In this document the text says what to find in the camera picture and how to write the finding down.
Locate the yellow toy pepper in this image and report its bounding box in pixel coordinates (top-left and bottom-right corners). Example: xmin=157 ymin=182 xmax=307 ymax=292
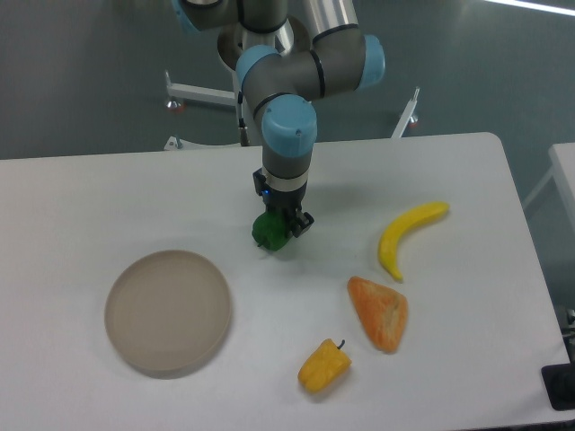
xmin=297 ymin=339 xmax=352 ymax=394

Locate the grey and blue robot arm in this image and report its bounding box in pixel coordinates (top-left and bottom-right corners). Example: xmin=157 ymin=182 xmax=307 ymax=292
xmin=172 ymin=1 xmax=385 ymax=246

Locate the yellow toy banana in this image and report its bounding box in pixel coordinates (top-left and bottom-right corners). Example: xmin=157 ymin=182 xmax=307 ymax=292
xmin=377 ymin=201 xmax=450 ymax=282

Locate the beige round plate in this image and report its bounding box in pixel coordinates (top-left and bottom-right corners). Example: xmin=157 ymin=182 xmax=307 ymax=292
xmin=103 ymin=250 xmax=233 ymax=379

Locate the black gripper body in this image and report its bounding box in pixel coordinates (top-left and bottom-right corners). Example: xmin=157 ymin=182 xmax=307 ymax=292
xmin=260 ymin=175 xmax=307 ymax=214

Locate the green toy pepper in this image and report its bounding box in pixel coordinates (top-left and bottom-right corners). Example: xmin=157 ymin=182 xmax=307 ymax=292
xmin=252 ymin=211 xmax=291 ymax=251

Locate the orange toy bread slice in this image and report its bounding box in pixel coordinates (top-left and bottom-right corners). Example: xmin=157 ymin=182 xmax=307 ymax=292
xmin=347 ymin=276 xmax=409 ymax=354

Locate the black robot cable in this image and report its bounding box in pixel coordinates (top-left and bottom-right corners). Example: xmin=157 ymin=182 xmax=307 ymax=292
xmin=235 ymin=84 xmax=251 ymax=147

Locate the black device at table edge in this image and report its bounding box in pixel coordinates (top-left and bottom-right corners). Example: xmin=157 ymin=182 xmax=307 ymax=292
xmin=541 ymin=363 xmax=574 ymax=411

